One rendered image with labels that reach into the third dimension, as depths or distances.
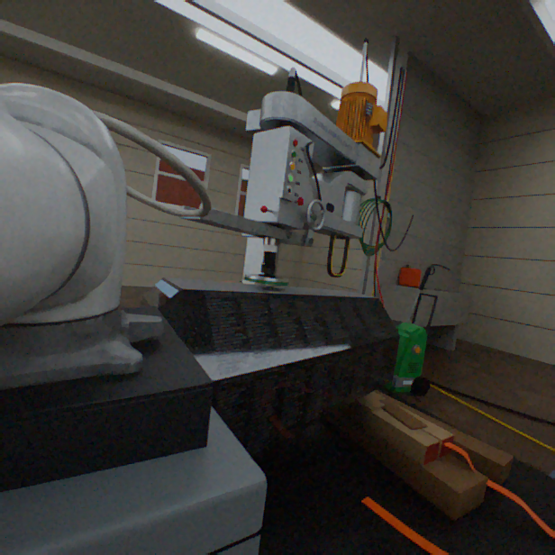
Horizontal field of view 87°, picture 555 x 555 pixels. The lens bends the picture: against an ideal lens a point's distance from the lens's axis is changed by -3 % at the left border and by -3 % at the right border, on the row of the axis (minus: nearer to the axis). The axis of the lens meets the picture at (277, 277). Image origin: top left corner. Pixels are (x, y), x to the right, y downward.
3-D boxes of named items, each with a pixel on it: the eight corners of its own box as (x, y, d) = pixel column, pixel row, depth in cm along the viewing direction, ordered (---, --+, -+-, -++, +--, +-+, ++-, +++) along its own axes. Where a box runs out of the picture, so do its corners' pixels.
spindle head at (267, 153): (287, 238, 171) (297, 158, 168) (321, 240, 157) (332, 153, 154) (241, 227, 144) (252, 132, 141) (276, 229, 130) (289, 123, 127)
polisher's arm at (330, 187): (332, 252, 209) (341, 181, 206) (363, 256, 195) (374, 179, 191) (259, 239, 153) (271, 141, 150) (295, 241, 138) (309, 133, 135)
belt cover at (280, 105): (343, 186, 213) (346, 163, 212) (377, 185, 197) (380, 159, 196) (245, 133, 140) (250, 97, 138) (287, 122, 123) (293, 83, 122)
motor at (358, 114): (342, 162, 211) (350, 105, 208) (386, 157, 191) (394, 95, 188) (321, 148, 189) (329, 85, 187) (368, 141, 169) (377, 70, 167)
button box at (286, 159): (288, 202, 135) (296, 138, 133) (293, 202, 133) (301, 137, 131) (277, 197, 129) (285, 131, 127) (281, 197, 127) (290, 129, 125)
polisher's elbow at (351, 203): (322, 221, 192) (325, 189, 191) (336, 225, 207) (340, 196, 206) (349, 222, 180) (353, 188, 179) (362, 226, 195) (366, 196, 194)
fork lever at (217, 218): (286, 244, 169) (287, 235, 168) (314, 246, 156) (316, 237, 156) (175, 218, 116) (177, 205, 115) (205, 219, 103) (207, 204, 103)
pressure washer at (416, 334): (403, 379, 290) (417, 291, 285) (429, 396, 256) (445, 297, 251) (371, 379, 281) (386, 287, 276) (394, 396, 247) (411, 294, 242)
